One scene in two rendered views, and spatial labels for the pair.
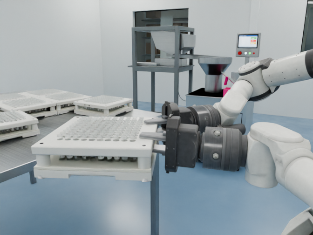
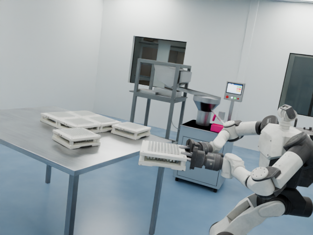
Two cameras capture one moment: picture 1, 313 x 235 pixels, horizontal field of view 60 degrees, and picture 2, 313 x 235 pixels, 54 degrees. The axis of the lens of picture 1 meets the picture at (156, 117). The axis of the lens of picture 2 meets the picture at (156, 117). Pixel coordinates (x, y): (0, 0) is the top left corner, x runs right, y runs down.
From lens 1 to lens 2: 108 cm
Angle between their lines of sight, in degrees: 6
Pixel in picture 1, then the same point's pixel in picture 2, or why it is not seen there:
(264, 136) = (229, 158)
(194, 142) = (203, 158)
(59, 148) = (151, 154)
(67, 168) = (153, 162)
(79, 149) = (159, 155)
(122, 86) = (113, 104)
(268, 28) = (255, 72)
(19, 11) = (32, 25)
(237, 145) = (219, 160)
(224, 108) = (214, 144)
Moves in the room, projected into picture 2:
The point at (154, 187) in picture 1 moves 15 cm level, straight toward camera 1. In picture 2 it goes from (158, 190) to (159, 198)
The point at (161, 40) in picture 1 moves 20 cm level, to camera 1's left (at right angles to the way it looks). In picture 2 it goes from (163, 73) to (150, 71)
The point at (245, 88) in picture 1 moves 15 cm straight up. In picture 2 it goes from (225, 134) to (229, 112)
